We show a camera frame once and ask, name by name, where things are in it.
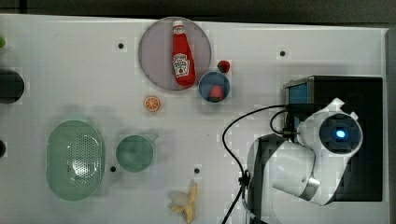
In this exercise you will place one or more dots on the small black cylinder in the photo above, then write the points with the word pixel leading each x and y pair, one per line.
pixel 3 149

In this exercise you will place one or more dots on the green measuring cup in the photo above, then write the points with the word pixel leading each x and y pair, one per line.
pixel 135 153

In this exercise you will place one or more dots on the red plush ketchup bottle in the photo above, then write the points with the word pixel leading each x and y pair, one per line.
pixel 182 59

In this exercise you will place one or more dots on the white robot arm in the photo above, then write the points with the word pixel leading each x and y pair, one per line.
pixel 310 169

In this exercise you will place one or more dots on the peeled banana toy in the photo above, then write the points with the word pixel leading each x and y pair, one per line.
pixel 184 203

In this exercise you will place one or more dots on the blue bowl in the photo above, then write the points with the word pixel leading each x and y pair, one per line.
pixel 209 80

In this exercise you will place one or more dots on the large black cylinder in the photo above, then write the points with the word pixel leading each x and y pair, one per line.
pixel 11 86

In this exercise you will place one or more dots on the orange slice toy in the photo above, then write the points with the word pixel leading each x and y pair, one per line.
pixel 152 103

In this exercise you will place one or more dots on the grey round plate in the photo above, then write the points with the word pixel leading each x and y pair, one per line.
pixel 155 52

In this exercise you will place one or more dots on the strawberry toy on table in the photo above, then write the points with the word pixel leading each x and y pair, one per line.
pixel 224 66

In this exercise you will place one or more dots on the green colander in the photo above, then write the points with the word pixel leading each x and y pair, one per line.
pixel 75 160

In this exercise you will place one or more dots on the strawberry toy in bowl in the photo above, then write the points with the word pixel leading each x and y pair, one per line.
pixel 216 94

